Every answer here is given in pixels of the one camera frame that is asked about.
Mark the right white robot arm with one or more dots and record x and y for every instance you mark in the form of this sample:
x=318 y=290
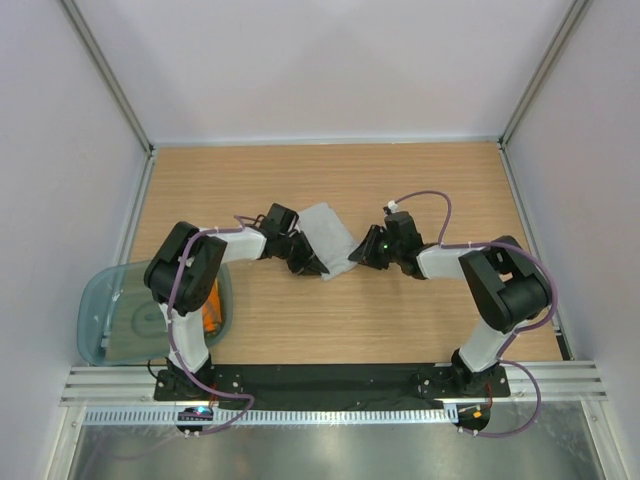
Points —
x=511 y=290

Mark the blue translucent plastic tray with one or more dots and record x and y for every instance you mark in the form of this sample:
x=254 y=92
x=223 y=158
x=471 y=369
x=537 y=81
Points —
x=119 y=323

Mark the white slotted cable duct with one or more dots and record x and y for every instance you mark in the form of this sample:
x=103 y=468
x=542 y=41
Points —
x=200 y=416

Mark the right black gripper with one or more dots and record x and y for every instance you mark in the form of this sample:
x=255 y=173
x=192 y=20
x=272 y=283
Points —
x=365 y=254

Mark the right aluminium frame post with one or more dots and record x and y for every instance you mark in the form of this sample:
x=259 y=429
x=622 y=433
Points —
x=558 y=43

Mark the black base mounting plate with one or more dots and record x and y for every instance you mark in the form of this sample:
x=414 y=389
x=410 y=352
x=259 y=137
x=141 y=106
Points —
x=353 y=387

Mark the aluminium rail front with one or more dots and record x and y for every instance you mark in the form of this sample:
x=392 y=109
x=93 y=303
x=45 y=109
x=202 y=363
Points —
x=132 y=385

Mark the left aluminium frame post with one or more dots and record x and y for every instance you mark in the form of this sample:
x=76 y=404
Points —
x=91 y=46

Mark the orange grey patterned towel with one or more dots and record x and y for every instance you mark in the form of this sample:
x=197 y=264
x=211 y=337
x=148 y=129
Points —
x=212 y=315

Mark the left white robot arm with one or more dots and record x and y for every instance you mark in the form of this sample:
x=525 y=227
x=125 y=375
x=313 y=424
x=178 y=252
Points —
x=182 y=274

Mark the aluminium frame post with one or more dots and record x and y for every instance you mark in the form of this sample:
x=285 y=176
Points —
x=91 y=46
x=558 y=43

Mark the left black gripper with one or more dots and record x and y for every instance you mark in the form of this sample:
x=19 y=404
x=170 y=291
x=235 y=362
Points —
x=308 y=264

